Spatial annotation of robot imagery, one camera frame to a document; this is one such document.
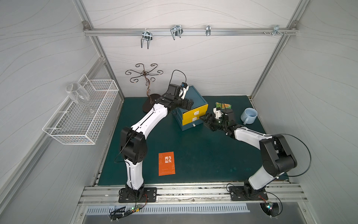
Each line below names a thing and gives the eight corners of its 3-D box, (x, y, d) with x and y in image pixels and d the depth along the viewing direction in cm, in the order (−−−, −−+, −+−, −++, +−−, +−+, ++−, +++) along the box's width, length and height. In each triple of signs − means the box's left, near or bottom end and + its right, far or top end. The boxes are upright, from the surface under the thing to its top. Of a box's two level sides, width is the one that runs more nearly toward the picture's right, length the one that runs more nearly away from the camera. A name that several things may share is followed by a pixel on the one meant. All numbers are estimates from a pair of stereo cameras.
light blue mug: (242, 126, 105) (246, 119, 98) (238, 114, 112) (242, 107, 106) (255, 126, 105) (260, 119, 98) (250, 114, 113) (255, 107, 106)
